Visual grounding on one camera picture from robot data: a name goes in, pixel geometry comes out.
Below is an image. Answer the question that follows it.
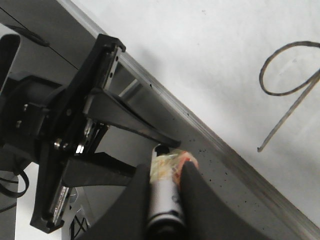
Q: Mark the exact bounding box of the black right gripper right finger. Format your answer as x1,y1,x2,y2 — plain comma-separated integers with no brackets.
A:
180,161,269,240

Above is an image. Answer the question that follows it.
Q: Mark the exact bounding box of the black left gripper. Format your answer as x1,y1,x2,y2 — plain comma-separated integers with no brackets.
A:
0,34,181,234

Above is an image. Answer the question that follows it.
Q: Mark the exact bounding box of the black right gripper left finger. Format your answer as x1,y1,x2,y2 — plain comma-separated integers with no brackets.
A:
78,164,150,240

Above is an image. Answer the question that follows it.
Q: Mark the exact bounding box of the white black whiteboard marker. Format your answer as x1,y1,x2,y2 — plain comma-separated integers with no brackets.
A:
146,144,186,240

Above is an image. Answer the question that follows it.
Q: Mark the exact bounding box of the red magnet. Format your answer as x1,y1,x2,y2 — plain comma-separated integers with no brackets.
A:
149,149,199,188

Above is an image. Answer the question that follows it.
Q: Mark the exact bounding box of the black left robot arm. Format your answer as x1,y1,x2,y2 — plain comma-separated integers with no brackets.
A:
0,34,180,234

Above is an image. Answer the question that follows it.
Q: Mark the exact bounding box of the white whiteboard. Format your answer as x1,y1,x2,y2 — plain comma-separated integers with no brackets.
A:
74,0,320,225

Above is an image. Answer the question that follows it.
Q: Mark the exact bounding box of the black cable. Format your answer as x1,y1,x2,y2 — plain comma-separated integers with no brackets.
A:
0,149,30,213

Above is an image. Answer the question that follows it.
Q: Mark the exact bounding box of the aluminium whiteboard frame rail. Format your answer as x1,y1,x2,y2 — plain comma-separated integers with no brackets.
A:
0,0,320,240

